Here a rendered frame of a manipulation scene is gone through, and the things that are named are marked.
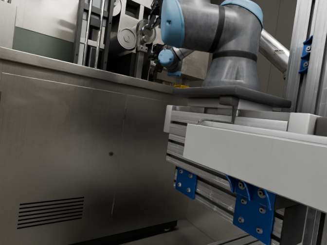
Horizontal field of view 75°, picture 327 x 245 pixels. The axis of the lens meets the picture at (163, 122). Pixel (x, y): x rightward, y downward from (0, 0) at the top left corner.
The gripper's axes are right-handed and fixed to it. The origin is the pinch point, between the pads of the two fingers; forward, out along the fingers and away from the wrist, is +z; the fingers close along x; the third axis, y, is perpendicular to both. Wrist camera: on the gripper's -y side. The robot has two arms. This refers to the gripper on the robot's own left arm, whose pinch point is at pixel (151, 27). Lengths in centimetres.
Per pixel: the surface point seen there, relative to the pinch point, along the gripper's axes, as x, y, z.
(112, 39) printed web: 19.2, 0.4, 16.7
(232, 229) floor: -67, -118, 57
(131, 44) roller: 9.8, -6.8, 11.9
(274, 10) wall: -214, 116, -31
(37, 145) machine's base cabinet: 56, -69, 29
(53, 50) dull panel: 48, 8, 42
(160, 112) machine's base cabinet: -1, -54, 16
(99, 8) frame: 34.0, -5.9, -2.2
